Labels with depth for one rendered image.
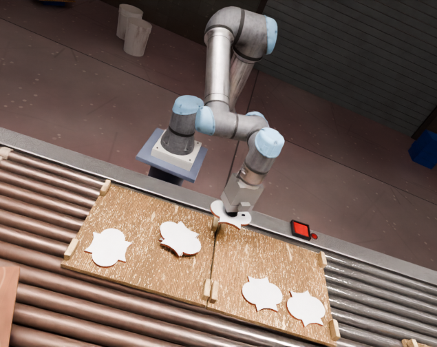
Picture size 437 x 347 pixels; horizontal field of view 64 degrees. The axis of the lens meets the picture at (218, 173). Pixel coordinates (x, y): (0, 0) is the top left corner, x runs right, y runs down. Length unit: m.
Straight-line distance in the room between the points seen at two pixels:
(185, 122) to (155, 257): 0.60
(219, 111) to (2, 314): 0.68
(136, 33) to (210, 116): 3.61
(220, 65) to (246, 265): 0.64
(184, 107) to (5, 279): 0.87
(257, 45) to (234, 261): 0.72
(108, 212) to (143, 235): 0.14
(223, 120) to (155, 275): 0.48
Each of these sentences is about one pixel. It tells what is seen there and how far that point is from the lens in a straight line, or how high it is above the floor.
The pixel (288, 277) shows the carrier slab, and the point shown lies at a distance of 1.23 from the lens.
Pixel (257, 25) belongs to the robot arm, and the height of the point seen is 1.53.
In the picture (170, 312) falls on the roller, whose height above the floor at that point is 0.92.
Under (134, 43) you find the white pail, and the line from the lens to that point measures 4.57.
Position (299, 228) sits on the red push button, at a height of 0.93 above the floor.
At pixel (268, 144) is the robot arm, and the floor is 1.36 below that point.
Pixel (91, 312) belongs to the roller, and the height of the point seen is 0.92.
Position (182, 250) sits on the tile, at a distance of 1.09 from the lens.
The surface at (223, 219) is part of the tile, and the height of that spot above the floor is 1.07.
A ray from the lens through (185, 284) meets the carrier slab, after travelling 1.06.
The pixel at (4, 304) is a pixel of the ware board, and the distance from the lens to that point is 0.86.
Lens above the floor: 1.79
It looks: 36 degrees down
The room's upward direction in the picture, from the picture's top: 25 degrees clockwise
